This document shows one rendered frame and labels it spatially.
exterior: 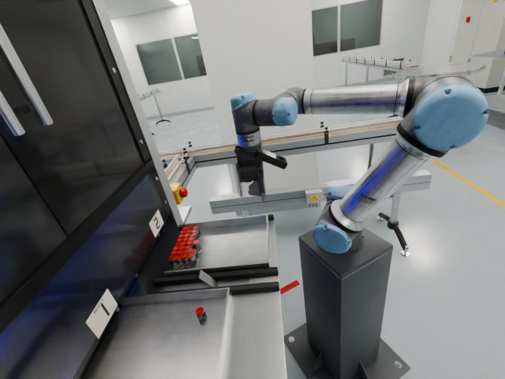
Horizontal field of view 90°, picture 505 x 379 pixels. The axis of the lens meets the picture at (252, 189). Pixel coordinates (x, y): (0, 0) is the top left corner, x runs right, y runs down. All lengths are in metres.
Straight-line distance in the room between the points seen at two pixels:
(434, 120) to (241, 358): 0.65
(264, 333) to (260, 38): 1.96
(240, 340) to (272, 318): 0.09
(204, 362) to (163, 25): 8.95
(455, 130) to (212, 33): 1.89
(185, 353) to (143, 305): 0.22
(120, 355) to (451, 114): 0.91
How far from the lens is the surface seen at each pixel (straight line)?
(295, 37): 2.22
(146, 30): 9.39
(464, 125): 0.62
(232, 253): 0.91
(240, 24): 2.21
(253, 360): 0.69
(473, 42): 7.55
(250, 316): 0.74
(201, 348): 0.73
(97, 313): 0.71
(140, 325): 0.84
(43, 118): 0.56
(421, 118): 0.61
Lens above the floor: 1.48
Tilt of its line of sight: 28 degrees down
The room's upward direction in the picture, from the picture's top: 10 degrees counter-clockwise
